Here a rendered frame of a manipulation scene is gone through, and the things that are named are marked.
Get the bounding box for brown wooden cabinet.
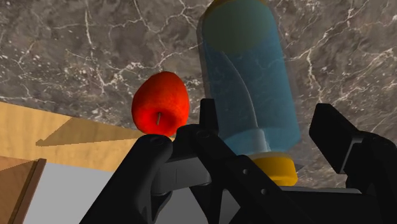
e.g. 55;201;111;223
0;155;47;224

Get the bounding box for red apple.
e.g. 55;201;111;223
131;71;191;138

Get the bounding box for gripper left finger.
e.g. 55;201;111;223
79;98;314;224

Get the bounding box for blue bottle with yellow caps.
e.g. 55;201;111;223
195;0;302;187

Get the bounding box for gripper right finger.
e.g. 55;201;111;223
309;103;397;224

